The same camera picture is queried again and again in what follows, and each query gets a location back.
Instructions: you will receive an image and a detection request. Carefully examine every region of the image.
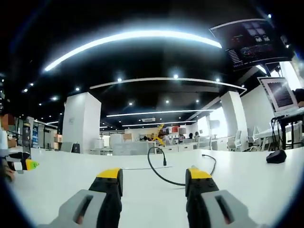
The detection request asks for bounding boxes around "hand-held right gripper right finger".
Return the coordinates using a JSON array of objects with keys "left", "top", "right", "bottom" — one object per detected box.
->
[{"left": 185, "top": 167, "right": 265, "bottom": 228}]

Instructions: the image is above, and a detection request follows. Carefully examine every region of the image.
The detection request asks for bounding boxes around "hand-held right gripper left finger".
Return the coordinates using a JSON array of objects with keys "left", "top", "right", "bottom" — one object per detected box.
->
[{"left": 38, "top": 167, "right": 124, "bottom": 228}]

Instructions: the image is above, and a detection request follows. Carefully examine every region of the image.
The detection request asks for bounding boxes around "black data cable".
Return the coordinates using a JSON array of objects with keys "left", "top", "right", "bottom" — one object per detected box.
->
[{"left": 147, "top": 146, "right": 217, "bottom": 186}]

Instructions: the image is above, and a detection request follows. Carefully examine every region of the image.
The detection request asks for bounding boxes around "white desk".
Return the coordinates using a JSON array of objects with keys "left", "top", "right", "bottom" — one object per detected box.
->
[{"left": 4, "top": 145, "right": 303, "bottom": 228}]

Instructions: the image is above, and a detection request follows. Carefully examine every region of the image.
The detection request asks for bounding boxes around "person's left hand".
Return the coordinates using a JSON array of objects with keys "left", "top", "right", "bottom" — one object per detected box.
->
[{"left": 0, "top": 158, "right": 16, "bottom": 183}]

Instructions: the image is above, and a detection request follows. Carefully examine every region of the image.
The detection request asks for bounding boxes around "black banner stand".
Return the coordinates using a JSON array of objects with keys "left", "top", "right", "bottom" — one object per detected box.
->
[{"left": 22, "top": 118, "right": 33, "bottom": 155}]

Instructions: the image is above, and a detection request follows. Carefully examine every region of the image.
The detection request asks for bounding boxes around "white office chair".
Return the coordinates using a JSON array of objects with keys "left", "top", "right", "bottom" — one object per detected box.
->
[
  {"left": 246, "top": 126, "right": 265, "bottom": 152},
  {"left": 227, "top": 130, "right": 243, "bottom": 152}
]

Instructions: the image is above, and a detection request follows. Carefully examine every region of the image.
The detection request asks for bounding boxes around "black computer mouse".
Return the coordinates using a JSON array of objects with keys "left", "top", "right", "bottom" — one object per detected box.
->
[{"left": 266, "top": 149, "right": 287, "bottom": 164}]

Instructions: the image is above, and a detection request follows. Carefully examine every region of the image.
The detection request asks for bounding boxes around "black metal stand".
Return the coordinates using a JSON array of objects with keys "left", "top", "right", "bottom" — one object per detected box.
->
[{"left": 270, "top": 113, "right": 304, "bottom": 151}]

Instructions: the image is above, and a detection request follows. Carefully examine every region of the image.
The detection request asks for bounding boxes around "white curved ceiling panel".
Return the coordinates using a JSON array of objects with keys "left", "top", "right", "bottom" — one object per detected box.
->
[{"left": 89, "top": 77, "right": 248, "bottom": 93}]

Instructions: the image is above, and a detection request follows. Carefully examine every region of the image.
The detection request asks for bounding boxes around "open laptop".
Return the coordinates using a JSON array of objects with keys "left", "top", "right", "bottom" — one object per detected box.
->
[{"left": 256, "top": 76, "right": 300, "bottom": 117}]

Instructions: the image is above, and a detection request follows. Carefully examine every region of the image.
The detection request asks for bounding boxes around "long curved ceiling light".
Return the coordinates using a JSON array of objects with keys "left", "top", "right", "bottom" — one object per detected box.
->
[{"left": 44, "top": 30, "right": 223, "bottom": 72}]

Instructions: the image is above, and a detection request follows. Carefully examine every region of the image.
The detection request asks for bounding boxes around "large dark monitor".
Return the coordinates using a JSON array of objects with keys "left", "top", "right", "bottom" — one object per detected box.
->
[{"left": 209, "top": 19, "right": 294, "bottom": 72}]

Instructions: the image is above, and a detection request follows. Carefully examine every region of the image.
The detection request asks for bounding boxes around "yellow folding frame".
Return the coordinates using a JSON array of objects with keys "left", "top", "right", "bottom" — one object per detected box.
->
[{"left": 146, "top": 123, "right": 167, "bottom": 146}]

